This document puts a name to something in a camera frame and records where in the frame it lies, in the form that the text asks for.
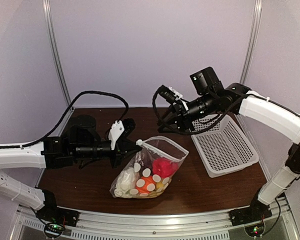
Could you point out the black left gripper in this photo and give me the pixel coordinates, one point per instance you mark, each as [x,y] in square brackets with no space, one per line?
[124,147]

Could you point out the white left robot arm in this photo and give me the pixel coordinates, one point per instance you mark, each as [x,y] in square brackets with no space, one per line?
[80,143]

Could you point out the white toy cauliflower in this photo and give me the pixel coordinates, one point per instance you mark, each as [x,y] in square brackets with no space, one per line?
[125,182]

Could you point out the yellow toy mango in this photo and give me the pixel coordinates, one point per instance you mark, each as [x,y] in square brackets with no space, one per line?
[155,194]

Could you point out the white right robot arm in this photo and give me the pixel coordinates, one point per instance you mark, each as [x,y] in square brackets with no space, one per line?
[213,104]

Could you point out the aluminium frame post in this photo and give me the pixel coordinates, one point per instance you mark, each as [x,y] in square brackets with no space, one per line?
[253,36]
[46,4]

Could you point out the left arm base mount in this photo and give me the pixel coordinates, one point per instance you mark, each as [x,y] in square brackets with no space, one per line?
[55,220]

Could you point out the left aluminium frame post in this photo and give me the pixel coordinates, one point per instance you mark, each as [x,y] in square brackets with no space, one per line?
[46,4]

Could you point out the orange toy pumpkin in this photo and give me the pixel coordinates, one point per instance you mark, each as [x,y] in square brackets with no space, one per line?
[145,185]

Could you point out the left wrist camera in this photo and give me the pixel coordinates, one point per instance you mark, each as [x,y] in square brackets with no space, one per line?
[120,128]

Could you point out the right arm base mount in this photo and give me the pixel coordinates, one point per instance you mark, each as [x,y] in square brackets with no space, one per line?
[252,218]

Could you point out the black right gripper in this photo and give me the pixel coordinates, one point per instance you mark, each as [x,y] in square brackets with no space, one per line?
[180,117]

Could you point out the white perforated plastic basket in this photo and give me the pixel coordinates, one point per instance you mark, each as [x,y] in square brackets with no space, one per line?
[225,149]

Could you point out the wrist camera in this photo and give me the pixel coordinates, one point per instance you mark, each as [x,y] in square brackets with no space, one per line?
[120,128]
[171,95]

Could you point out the right aluminium frame post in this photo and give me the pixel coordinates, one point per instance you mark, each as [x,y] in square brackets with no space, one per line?
[253,36]

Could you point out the red toy bell pepper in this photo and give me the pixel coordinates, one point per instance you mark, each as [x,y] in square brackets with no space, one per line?
[164,167]

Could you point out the clear polka dot zip bag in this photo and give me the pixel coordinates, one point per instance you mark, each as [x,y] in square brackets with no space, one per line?
[153,148]

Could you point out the yellow toy lemon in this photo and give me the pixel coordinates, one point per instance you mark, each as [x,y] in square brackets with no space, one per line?
[159,186]

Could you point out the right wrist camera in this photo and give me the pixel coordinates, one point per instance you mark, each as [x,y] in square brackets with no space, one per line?
[171,95]

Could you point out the front aluminium rail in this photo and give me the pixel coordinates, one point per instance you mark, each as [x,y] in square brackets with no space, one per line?
[211,225]

